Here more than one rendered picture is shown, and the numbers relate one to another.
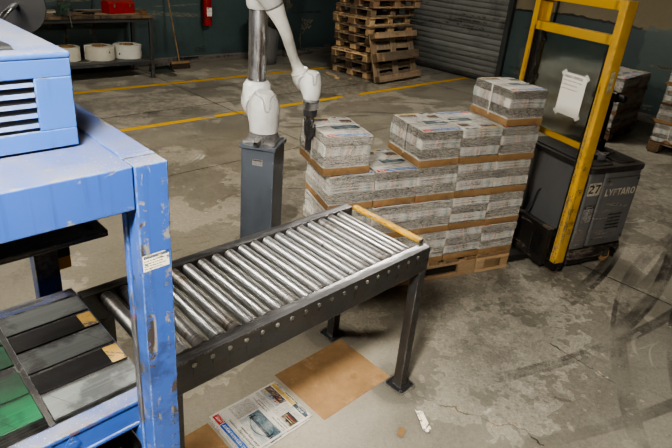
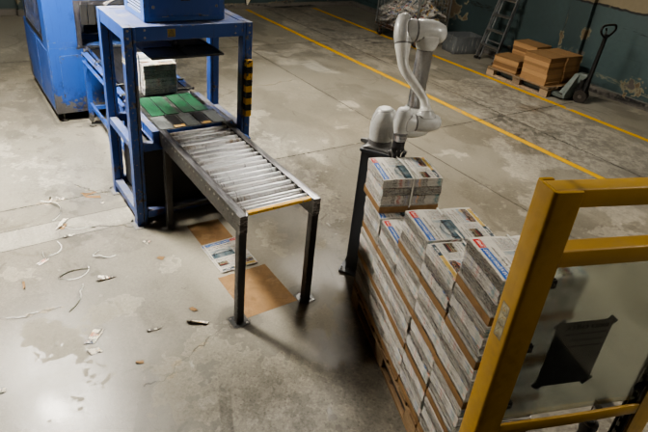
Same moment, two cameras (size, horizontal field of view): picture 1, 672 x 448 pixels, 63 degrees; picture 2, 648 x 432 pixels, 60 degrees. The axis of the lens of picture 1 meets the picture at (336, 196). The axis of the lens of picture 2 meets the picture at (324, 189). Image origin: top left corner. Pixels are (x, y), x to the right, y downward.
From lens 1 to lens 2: 4.31 m
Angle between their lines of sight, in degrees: 86
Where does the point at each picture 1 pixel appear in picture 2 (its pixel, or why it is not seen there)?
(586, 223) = not seen: outside the picture
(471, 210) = (420, 356)
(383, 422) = (204, 303)
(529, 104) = (481, 279)
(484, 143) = (439, 281)
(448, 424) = (189, 336)
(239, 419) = (229, 246)
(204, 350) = (169, 139)
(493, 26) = not seen: outside the picture
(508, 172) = (451, 354)
